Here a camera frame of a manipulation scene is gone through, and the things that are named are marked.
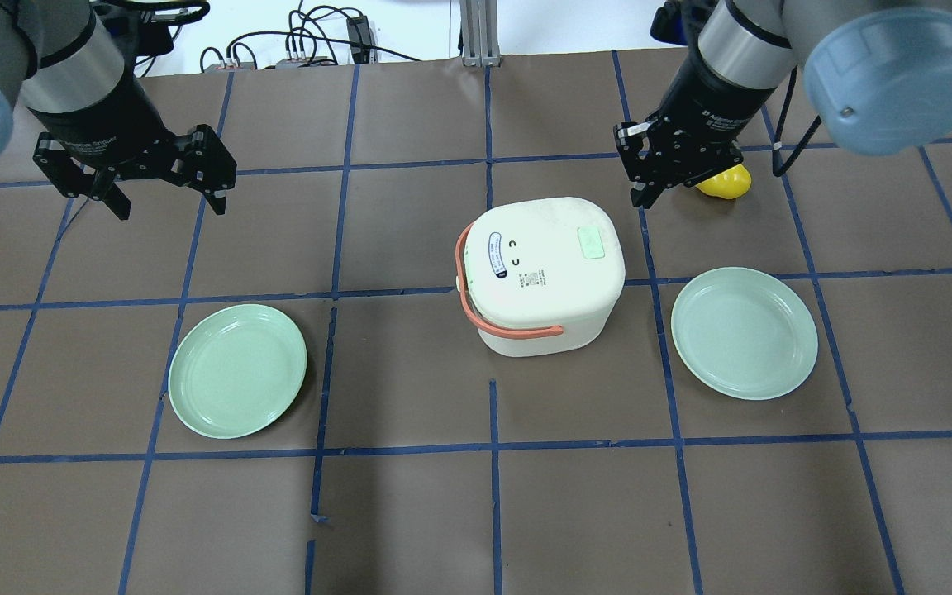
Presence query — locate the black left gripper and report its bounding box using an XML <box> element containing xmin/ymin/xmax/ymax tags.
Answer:
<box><xmin>33</xmin><ymin>79</ymin><xmax>237</xmax><ymax>220</ymax></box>

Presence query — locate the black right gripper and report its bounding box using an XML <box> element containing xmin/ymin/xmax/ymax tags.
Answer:
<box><xmin>615</xmin><ymin>50</ymin><xmax>772</xmax><ymax>208</ymax></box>

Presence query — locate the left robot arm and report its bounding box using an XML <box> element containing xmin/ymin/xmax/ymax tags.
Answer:
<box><xmin>0</xmin><ymin>1</ymin><xmax>237</xmax><ymax>220</ymax></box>

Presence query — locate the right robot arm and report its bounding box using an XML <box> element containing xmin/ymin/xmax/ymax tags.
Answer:
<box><xmin>613</xmin><ymin>1</ymin><xmax>952</xmax><ymax>208</ymax></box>

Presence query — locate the yellow toy bell pepper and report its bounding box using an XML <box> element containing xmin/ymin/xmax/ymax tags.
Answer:
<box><xmin>696</xmin><ymin>164</ymin><xmax>753</xmax><ymax>200</ymax></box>

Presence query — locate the green plate near pepper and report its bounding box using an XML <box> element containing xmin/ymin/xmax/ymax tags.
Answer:
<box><xmin>671</xmin><ymin>267</ymin><xmax>819</xmax><ymax>402</ymax></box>

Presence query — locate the green plate far side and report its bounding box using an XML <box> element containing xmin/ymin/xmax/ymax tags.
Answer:
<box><xmin>167</xmin><ymin>302</ymin><xmax>307</xmax><ymax>440</ymax></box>

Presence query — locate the black power adapter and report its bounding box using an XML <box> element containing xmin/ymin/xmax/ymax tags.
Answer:
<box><xmin>346</xmin><ymin>15</ymin><xmax>374</xmax><ymax>64</ymax></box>

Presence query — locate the white rice cooker orange handle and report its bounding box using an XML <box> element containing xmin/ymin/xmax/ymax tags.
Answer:
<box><xmin>454</xmin><ymin>197</ymin><xmax>625</xmax><ymax>358</ymax></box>

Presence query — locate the aluminium frame post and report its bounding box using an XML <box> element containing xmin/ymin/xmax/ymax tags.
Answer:
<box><xmin>459</xmin><ymin>0</ymin><xmax>502</xmax><ymax>68</ymax></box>

